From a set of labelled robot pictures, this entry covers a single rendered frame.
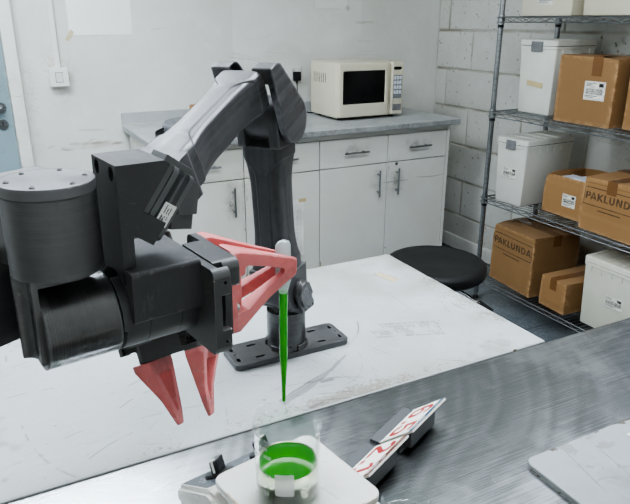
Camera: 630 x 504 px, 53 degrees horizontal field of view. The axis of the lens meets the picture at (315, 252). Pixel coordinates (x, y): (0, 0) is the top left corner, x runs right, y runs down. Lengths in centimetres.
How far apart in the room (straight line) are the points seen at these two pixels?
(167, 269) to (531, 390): 68
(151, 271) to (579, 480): 58
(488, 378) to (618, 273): 194
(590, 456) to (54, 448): 67
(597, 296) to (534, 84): 101
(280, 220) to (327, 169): 238
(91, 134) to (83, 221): 307
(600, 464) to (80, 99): 301
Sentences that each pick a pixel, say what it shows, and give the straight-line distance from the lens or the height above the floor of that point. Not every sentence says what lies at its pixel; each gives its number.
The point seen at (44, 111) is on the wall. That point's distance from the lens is 344.
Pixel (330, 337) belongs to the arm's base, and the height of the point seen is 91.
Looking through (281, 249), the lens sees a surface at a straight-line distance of 52.
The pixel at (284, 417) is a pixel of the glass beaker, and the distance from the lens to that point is 63.
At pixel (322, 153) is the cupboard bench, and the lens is 326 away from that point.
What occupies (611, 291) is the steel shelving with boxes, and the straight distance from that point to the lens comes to 296.
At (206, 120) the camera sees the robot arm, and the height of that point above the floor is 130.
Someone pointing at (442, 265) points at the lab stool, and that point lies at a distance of 216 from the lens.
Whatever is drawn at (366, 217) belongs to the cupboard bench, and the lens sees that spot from 348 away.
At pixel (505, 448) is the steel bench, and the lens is 88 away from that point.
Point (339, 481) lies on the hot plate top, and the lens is 66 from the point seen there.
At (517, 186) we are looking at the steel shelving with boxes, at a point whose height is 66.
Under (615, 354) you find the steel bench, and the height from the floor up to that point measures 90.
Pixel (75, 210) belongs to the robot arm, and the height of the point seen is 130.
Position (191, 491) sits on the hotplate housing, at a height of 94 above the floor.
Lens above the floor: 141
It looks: 20 degrees down
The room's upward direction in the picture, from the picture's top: straight up
